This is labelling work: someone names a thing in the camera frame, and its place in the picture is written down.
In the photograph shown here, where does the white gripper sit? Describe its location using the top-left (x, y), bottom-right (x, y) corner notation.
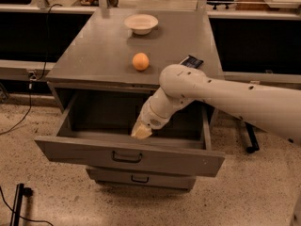
top-left (131, 99), bottom-right (170, 139)

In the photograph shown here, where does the grey top drawer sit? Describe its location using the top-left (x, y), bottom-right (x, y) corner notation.
top-left (36, 90), bottom-right (225, 177)

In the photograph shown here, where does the grey drawer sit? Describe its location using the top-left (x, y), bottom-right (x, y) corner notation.
top-left (86, 167), bottom-right (196, 190)
top-left (36, 90), bottom-right (225, 177)

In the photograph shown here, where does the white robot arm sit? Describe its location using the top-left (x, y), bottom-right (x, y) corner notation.
top-left (132, 64), bottom-right (301, 145)

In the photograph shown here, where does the grey bottom drawer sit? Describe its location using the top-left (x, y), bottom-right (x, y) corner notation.
top-left (86, 167), bottom-right (196, 190)

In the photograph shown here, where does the grey drawer cabinet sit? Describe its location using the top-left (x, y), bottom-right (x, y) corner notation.
top-left (45, 8), bottom-right (228, 193)

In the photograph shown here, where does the orange fruit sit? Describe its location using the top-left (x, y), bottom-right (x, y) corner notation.
top-left (132, 53), bottom-right (150, 71)

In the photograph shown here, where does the dark blue snack packet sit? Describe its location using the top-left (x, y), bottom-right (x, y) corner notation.
top-left (181, 56), bottom-right (203, 69)

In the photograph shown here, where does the white bowl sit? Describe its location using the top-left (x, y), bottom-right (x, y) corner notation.
top-left (124, 14), bottom-right (158, 35)

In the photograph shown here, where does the black caster leg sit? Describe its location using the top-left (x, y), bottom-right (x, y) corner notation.
top-left (246, 122), bottom-right (260, 153)

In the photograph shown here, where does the black stand leg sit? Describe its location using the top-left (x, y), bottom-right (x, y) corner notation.
top-left (0, 183), bottom-right (55, 226)

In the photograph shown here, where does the black cable on left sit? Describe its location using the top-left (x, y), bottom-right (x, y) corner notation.
top-left (0, 3), bottom-right (64, 137)

